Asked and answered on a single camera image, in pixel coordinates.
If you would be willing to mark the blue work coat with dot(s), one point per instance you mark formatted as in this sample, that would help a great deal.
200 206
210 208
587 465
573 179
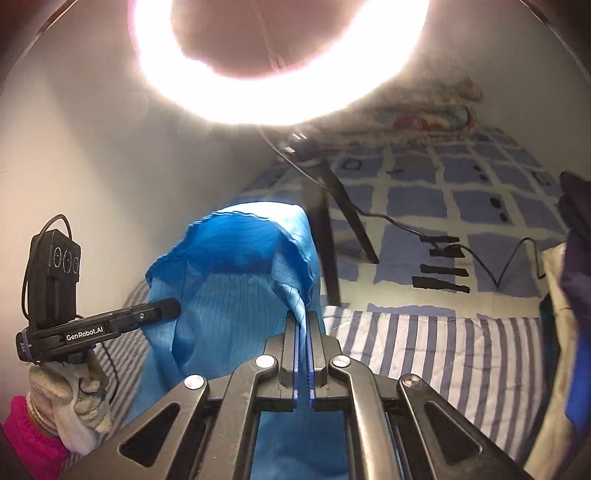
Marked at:
231 300

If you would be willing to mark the black light tripod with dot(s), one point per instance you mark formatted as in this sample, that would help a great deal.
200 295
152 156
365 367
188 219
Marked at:
324 230

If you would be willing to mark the cream cloth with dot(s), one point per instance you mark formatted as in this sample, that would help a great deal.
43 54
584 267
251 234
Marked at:
554 369

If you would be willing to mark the blue white striped quilt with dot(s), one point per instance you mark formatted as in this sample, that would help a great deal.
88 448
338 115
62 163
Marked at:
438 346

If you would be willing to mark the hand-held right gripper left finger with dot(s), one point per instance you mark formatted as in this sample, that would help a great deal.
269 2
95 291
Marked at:
300 364

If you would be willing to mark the bright blue cloth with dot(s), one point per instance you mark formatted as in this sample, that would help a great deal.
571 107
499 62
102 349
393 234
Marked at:
581 397

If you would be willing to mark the person's left hand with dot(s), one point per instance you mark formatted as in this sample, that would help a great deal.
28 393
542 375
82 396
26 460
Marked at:
78 397

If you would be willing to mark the folded floral blanket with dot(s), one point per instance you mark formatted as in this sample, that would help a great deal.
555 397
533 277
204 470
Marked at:
429 117

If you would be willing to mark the blue checkered bedsheet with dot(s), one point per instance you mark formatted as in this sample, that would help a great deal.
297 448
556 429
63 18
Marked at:
415 198

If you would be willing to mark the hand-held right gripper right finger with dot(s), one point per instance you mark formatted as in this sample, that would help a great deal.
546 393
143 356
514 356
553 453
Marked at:
315 364

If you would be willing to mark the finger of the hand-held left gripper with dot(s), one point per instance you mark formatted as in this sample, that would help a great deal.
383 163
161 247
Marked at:
147 314

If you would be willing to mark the person's left forearm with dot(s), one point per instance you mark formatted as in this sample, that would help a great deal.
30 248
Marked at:
27 443

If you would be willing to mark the dark purple cloth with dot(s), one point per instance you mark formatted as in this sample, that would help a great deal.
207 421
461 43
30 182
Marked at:
575 207

